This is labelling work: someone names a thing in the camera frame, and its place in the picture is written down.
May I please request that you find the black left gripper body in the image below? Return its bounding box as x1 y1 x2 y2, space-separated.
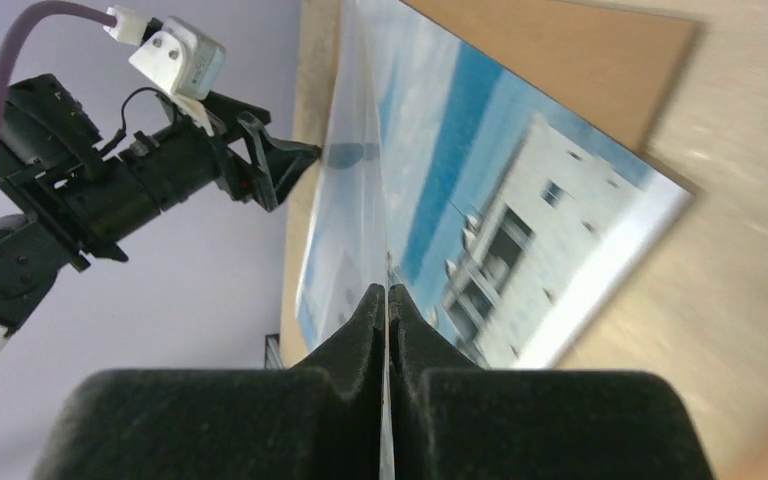
0 74 272 269

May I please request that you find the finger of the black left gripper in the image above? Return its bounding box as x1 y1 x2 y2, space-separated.
235 112 322 212

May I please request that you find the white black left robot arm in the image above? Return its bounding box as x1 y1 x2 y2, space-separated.
0 73 322 338

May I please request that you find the clear acrylic sheet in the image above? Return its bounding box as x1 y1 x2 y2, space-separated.
295 1 396 479

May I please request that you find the brown cardboard backing board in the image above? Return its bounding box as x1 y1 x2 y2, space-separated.
409 0 702 153

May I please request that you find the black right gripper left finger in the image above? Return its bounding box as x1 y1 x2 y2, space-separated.
33 284 385 479

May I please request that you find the building photo print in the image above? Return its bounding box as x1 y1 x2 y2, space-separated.
294 0 697 370

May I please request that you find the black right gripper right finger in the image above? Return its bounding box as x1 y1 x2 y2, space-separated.
387 285 713 479

